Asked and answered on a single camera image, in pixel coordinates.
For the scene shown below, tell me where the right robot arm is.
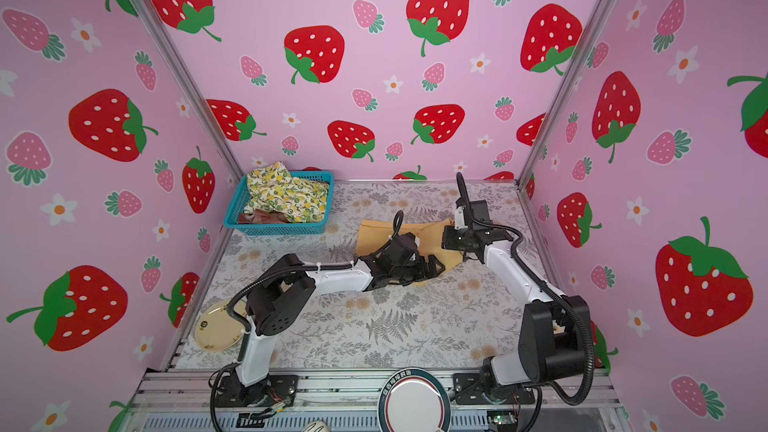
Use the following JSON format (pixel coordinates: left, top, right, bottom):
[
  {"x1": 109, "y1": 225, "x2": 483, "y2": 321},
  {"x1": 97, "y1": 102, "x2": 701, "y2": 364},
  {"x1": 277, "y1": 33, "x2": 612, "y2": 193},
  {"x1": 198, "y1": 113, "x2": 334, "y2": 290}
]
[{"x1": 442, "y1": 198, "x2": 596, "y2": 406}]

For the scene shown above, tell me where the yellow skirt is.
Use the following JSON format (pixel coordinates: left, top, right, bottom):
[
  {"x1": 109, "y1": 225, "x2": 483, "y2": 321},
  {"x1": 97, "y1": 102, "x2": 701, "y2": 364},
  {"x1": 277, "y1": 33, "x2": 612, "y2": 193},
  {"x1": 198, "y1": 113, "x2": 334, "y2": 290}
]
[{"x1": 356, "y1": 219, "x2": 463, "y2": 272}]

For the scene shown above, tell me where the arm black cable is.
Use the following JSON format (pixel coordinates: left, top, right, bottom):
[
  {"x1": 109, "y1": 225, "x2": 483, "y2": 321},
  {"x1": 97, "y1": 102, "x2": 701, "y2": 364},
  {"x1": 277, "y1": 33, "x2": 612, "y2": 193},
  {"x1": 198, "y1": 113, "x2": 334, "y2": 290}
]
[
  {"x1": 208, "y1": 209, "x2": 406, "y2": 432},
  {"x1": 454, "y1": 171, "x2": 596, "y2": 407}
]

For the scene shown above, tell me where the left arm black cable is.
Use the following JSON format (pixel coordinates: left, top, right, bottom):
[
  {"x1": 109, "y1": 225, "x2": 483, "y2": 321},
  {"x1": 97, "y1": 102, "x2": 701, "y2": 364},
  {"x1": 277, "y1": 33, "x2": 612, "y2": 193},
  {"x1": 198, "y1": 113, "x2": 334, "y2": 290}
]
[{"x1": 208, "y1": 209, "x2": 406, "y2": 432}]

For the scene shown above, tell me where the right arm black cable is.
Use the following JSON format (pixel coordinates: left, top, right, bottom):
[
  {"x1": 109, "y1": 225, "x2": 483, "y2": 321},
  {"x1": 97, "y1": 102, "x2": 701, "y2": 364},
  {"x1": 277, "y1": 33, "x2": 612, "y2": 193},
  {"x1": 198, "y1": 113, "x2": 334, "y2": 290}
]
[{"x1": 454, "y1": 171, "x2": 596, "y2": 407}]

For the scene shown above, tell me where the aluminium frame post left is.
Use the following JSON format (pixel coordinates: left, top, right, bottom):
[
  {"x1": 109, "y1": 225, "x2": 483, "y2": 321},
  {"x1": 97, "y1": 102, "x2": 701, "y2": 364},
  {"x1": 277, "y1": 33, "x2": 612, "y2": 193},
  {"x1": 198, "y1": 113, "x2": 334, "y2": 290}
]
[{"x1": 130, "y1": 0, "x2": 244, "y2": 179}]

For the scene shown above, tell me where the teal plastic basket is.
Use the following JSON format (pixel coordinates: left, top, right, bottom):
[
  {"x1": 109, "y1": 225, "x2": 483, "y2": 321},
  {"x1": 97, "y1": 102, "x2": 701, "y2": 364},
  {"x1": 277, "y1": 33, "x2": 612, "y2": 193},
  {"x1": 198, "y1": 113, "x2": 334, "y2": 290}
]
[{"x1": 223, "y1": 170, "x2": 335, "y2": 236}]

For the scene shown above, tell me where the aluminium frame post right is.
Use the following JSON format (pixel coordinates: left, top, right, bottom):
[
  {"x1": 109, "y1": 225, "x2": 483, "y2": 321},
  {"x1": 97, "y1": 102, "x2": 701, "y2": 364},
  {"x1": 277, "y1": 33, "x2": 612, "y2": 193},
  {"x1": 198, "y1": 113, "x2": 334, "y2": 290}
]
[{"x1": 517, "y1": 0, "x2": 618, "y2": 190}]

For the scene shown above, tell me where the lemon print skirt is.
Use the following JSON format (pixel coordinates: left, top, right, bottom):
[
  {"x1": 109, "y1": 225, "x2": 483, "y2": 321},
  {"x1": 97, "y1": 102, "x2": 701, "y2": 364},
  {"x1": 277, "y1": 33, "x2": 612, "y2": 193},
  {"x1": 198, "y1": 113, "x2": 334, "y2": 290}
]
[{"x1": 244, "y1": 162, "x2": 330, "y2": 223}]

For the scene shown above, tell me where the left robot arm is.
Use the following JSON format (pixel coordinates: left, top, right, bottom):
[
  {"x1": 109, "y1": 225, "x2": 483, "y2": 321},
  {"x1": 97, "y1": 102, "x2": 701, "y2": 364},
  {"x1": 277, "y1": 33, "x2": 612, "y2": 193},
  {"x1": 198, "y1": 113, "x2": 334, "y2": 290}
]
[{"x1": 226, "y1": 233, "x2": 446, "y2": 389}]

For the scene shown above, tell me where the red plaid skirt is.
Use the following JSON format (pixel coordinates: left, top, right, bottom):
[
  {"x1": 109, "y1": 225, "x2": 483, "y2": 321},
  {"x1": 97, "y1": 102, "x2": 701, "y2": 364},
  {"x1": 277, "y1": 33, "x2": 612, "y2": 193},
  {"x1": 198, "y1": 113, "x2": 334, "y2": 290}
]
[{"x1": 237, "y1": 209, "x2": 289, "y2": 225}]

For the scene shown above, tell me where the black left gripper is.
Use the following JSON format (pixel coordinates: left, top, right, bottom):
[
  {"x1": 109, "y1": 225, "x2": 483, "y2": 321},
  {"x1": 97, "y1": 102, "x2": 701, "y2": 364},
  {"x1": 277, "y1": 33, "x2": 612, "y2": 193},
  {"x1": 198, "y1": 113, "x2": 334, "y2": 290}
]
[{"x1": 389, "y1": 252, "x2": 447, "y2": 283}]

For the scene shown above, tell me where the aluminium frame post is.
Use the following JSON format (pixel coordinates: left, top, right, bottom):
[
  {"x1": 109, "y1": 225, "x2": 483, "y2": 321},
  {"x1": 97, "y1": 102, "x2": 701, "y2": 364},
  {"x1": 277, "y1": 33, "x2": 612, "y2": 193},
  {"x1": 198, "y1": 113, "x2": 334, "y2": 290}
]
[
  {"x1": 517, "y1": 0, "x2": 618, "y2": 190},
  {"x1": 130, "y1": 0, "x2": 244, "y2": 179}
]

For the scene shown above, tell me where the white plate green rim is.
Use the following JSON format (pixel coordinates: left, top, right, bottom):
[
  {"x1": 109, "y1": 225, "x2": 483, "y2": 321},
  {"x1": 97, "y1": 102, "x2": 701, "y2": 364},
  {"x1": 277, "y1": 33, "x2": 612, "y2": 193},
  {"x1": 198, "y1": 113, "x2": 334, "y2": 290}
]
[{"x1": 376, "y1": 368, "x2": 452, "y2": 432}]

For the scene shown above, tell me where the white chocolate drizzled donut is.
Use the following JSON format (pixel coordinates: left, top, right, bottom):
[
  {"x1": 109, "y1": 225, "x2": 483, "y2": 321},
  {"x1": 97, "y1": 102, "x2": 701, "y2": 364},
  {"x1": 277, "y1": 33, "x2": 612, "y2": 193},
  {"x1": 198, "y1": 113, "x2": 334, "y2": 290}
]
[{"x1": 302, "y1": 420, "x2": 330, "y2": 432}]

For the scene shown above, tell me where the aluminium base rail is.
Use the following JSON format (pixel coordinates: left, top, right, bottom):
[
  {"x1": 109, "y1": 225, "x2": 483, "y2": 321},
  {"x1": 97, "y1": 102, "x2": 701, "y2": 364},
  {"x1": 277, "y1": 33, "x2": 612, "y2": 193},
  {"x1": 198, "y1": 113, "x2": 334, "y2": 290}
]
[{"x1": 116, "y1": 369, "x2": 632, "y2": 431}]

